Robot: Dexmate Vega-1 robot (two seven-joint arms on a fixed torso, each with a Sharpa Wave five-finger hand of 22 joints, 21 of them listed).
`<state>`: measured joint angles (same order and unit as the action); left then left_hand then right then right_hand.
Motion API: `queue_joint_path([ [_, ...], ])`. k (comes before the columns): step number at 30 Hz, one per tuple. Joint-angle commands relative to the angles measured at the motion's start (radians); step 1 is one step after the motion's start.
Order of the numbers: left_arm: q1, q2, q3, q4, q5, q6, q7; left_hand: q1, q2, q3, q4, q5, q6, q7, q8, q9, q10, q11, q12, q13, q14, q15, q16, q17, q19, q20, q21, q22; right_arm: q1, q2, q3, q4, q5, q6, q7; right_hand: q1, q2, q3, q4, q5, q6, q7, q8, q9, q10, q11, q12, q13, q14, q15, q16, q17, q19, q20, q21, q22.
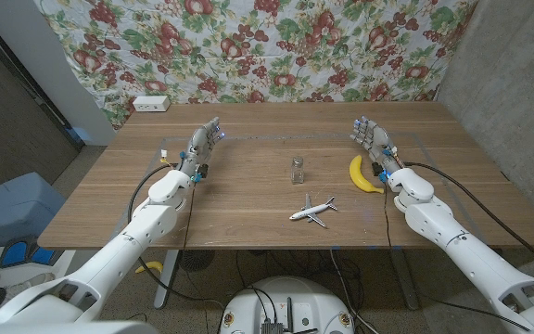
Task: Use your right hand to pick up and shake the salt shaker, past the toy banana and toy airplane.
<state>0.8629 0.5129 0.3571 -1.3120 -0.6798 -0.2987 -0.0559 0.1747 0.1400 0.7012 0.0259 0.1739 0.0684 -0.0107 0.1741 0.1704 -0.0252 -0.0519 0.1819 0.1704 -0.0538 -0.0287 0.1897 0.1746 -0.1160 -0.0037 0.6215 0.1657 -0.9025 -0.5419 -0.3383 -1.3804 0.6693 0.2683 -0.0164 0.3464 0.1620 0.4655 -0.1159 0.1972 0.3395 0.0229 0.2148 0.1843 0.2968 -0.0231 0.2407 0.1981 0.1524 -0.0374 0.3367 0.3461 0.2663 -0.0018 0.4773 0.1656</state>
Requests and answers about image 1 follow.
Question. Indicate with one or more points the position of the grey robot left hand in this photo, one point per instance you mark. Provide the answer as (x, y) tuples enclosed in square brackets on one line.
[(197, 148)]

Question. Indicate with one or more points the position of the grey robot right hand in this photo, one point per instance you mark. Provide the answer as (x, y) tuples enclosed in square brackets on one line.
[(378, 141)]

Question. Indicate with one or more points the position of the clear glass salt shaker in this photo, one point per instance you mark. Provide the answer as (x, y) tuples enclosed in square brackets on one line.
[(297, 174)]

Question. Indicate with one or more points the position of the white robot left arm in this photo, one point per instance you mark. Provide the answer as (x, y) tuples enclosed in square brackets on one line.
[(123, 246)]

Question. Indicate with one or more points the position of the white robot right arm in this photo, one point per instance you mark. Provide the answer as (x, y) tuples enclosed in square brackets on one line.
[(457, 241)]

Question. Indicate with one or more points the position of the yellow toy banana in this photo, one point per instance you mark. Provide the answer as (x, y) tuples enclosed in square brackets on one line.
[(356, 176)]

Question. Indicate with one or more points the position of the white toy airplane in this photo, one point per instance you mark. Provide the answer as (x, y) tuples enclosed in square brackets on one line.
[(311, 212)]

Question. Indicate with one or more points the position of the white power outlet box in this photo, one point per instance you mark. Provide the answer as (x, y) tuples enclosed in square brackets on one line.
[(151, 104)]

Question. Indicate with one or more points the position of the round black fan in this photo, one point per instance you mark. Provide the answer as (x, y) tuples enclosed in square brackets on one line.
[(196, 260)]

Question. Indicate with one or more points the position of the fruit print backdrop cloth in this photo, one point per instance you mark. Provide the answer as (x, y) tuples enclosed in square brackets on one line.
[(248, 46)]

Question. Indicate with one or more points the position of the yellow curved item under table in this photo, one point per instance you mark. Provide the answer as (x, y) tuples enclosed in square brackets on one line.
[(150, 265)]

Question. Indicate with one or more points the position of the white table leg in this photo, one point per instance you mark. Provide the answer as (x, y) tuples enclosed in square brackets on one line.
[(167, 278)]

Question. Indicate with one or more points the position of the grey table leg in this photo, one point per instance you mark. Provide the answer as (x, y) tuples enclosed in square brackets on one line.
[(406, 283)]

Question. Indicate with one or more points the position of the white robot torso base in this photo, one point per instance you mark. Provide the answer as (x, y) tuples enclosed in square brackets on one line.
[(322, 301)]

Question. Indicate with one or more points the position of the white floor platform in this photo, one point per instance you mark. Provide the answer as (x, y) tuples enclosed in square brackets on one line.
[(63, 257)]

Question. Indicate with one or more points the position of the blue grey plastic bin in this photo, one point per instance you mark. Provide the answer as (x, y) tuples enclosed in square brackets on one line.
[(12, 209)]

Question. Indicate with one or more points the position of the blue and black foot pedal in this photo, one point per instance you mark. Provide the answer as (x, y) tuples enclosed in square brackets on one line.
[(16, 253)]

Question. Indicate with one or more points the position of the white sneaker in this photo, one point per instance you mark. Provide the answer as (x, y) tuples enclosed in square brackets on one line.
[(30, 282)]

